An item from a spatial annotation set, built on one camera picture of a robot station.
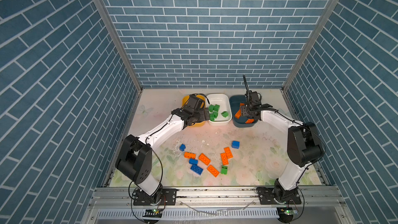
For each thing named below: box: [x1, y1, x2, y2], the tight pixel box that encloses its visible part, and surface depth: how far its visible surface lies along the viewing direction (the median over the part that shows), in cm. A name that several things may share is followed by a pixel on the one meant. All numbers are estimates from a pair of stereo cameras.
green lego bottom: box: [220, 165, 229, 175], surface depth 84 cm
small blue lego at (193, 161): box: [188, 158, 199, 165], surface depth 85 cm
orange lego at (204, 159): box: [198, 152, 211, 166], surface depth 86 cm
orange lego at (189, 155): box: [183, 151, 197, 160], surface depth 88 cm
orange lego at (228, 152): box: [223, 146, 234, 159], surface depth 90 cm
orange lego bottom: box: [206, 164, 220, 178], surface depth 84 cm
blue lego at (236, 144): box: [231, 140, 240, 150], surface depth 93 cm
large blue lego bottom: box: [190, 164, 204, 176], surface depth 83 cm
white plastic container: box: [205, 93, 233, 126], surface depth 108 cm
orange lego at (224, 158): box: [220, 152, 230, 166], surface depth 88 cm
